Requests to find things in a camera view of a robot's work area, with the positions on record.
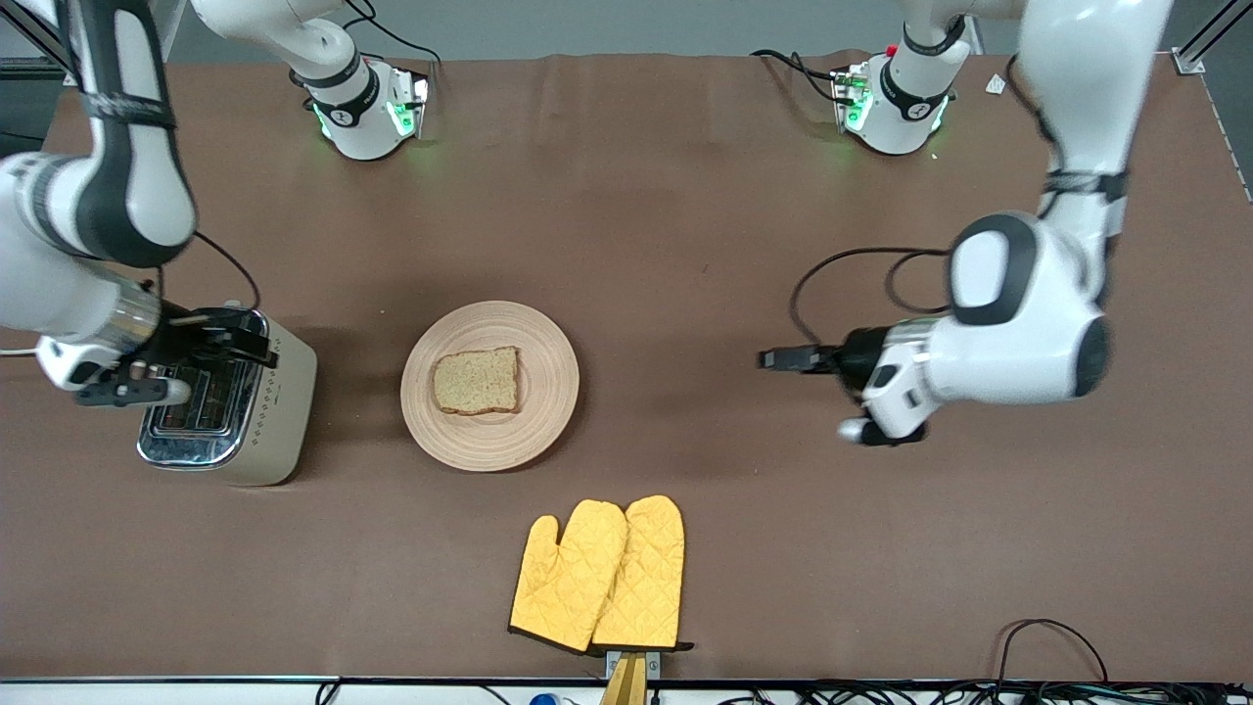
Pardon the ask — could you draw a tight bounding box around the wooden stick with metal bracket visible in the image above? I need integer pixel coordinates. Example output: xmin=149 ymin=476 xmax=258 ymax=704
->
xmin=599 ymin=650 xmax=663 ymax=705

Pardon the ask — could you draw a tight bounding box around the black right arm base cable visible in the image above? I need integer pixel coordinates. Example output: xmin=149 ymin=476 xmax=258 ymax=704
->
xmin=333 ymin=0 xmax=443 ymax=71

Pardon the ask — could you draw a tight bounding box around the beige chrome two-slot toaster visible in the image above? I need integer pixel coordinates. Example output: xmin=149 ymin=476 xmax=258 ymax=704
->
xmin=137 ymin=304 xmax=319 ymax=488

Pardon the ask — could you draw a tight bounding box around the brown toast slice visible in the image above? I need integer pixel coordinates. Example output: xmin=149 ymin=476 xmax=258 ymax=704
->
xmin=432 ymin=346 xmax=521 ymax=416

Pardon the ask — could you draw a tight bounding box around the black cable bundle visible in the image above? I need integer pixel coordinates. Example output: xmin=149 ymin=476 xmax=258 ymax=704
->
xmin=719 ymin=680 xmax=1253 ymax=705

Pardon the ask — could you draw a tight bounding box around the round light wooden plate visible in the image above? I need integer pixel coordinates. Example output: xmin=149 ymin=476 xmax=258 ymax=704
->
xmin=400 ymin=301 xmax=580 ymax=473

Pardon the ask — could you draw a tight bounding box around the brown table cover sheet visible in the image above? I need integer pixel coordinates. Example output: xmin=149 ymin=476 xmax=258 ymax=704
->
xmin=0 ymin=49 xmax=1253 ymax=683

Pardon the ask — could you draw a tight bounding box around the aluminium frame profile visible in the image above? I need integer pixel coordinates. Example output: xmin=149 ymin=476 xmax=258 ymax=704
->
xmin=1170 ymin=0 xmax=1253 ymax=75
xmin=0 ymin=0 xmax=70 ymax=81

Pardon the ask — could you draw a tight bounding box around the black looped floor cable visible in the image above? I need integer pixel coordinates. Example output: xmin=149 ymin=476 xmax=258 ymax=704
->
xmin=997 ymin=618 xmax=1112 ymax=686

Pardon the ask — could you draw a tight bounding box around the black arm base cable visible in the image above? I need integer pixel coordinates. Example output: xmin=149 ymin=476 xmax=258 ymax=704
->
xmin=333 ymin=0 xmax=443 ymax=71
xmin=751 ymin=48 xmax=845 ymax=105

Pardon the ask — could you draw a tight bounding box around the yellow quilted oven mitt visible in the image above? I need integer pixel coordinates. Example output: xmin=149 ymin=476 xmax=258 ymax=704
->
xmin=508 ymin=499 xmax=628 ymax=655
xmin=591 ymin=494 xmax=695 ymax=653

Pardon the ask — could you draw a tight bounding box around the black left arm base cable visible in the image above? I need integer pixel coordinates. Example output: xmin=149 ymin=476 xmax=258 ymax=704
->
xmin=751 ymin=48 xmax=845 ymax=105

